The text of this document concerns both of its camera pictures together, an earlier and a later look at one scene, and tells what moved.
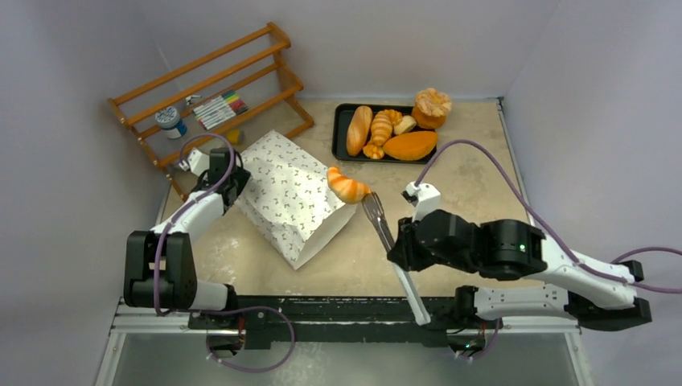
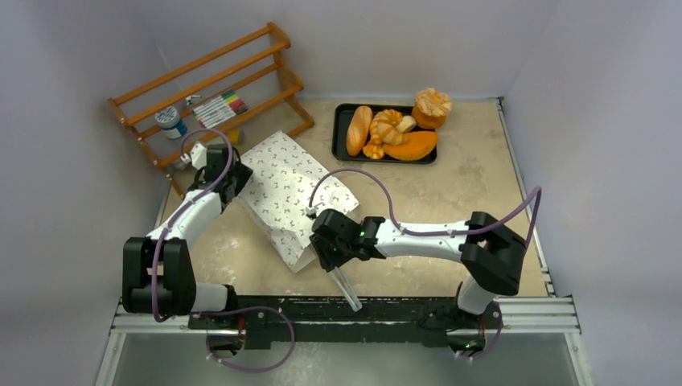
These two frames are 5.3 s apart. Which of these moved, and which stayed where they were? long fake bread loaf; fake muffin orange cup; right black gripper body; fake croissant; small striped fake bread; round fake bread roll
Moved: small striped fake bread; right black gripper body
Stayed: fake muffin orange cup; round fake bread roll; long fake bread loaf; fake croissant
